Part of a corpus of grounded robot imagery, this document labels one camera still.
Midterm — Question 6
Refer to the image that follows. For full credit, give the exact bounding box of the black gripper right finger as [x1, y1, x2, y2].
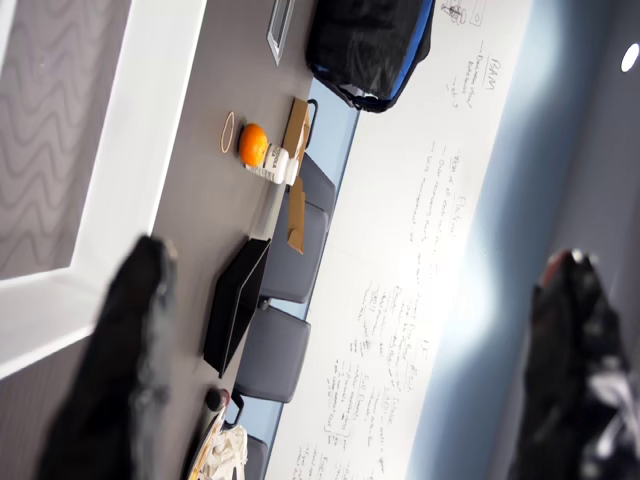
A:
[509, 248, 640, 480]

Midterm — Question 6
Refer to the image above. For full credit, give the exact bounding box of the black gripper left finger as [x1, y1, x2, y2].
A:
[37, 234, 201, 480]

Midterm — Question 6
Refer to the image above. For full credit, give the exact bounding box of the small white tray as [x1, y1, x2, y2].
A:
[0, 0, 209, 381]

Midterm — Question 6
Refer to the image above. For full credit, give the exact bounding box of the plate with patterned rim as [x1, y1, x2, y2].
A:
[187, 399, 229, 480]

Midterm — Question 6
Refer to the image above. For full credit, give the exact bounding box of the crumpled white paper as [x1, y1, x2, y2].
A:
[199, 424, 250, 480]

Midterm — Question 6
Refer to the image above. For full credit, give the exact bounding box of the black open tray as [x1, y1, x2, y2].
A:
[202, 237, 273, 380]

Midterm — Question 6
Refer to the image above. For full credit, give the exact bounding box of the grey office chair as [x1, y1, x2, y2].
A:
[232, 305, 312, 404]
[259, 153, 337, 305]
[224, 394, 271, 480]

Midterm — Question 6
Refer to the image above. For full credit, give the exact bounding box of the whiteboard with handwriting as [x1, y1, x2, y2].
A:
[262, 0, 534, 480]

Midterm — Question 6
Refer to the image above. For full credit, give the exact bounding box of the flat brown cardboard piece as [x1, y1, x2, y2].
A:
[285, 175, 307, 255]

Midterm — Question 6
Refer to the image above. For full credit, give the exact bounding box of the white pill bottle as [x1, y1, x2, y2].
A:
[244, 143, 300, 186]

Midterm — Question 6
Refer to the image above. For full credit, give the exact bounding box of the orange mandarin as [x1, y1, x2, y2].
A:
[238, 122, 269, 166]

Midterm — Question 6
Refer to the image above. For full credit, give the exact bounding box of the open brown cardboard box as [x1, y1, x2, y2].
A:
[282, 98, 319, 166]

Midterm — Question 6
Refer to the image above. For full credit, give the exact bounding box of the round ceiling light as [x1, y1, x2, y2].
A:
[620, 42, 640, 74]

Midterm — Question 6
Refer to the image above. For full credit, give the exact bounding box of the black bag with blue trim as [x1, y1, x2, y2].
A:
[304, 0, 436, 115]

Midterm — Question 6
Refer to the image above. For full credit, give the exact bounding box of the thin rubber band ring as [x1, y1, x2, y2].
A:
[219, 110, 239, 154]

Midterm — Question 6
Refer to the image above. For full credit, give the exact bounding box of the silver table cable slot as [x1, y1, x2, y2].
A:
[266, 0, 297, 66]

